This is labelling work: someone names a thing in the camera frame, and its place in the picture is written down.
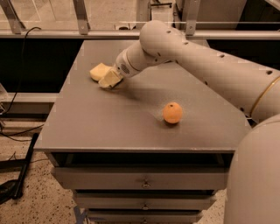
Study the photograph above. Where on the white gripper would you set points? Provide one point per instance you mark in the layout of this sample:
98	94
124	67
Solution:
122	66

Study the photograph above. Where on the yellow wavy sponge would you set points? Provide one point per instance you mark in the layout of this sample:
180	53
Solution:
99	72

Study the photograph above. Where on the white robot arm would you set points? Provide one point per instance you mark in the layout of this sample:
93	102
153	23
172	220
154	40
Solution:
253	183

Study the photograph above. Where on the orange fruit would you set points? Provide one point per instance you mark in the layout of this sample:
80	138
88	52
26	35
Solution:
172	112

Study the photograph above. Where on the grey drawer cabinet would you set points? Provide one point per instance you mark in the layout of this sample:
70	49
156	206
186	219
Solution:
124	127

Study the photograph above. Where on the top grey drawer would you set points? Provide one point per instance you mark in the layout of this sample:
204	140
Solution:
141	178

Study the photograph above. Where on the grey drawer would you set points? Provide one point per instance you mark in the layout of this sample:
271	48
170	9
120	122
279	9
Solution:
144	201
144	217
141	178

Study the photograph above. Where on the middle grey drawer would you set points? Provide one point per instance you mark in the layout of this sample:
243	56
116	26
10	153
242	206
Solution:
144	201

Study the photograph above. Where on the bottom grey drawer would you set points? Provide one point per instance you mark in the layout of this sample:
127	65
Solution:
144	217

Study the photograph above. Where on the black stand base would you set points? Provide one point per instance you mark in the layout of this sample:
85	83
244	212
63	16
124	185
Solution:
12	189

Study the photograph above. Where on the metal railing frame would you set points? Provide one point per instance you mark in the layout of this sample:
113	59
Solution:
92	19

